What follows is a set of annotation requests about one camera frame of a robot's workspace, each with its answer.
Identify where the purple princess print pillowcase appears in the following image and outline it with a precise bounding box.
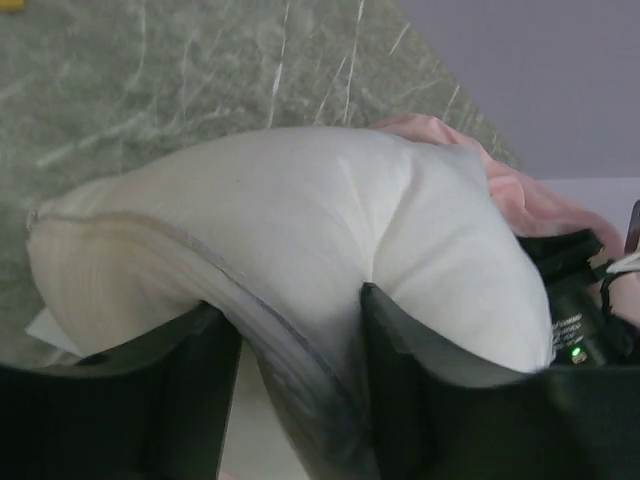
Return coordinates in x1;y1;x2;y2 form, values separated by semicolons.
372;114;623;259

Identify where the white pillow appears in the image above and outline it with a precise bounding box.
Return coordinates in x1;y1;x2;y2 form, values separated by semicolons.
27;127;552;479

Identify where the yellow car print pillow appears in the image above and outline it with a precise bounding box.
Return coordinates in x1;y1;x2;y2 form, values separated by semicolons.
0;0;26;13

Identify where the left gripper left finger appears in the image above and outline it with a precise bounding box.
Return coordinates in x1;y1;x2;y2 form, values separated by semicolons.
1;304;242;479

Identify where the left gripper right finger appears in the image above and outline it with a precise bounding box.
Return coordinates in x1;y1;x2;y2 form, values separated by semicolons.
360;283;639;479

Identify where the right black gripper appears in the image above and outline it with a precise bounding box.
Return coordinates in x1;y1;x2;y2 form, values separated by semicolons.
518;229;634;367

